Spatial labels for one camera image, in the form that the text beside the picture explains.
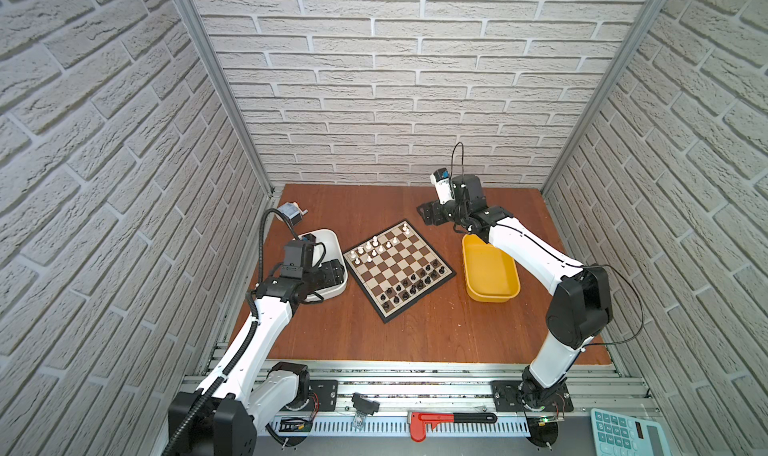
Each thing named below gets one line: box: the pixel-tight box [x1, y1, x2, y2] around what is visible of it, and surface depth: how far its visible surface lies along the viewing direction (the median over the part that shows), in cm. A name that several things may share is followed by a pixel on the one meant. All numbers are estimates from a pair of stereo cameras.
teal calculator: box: [590, 408, 673, 456], surface depth 69 cm
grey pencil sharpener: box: [278, 201, 309, 225], surface depth 109 cm
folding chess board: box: [342, 219, 457, 324], surface depth 97 cm
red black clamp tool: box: [407, 411, 498, 443], surface depth 71 cm
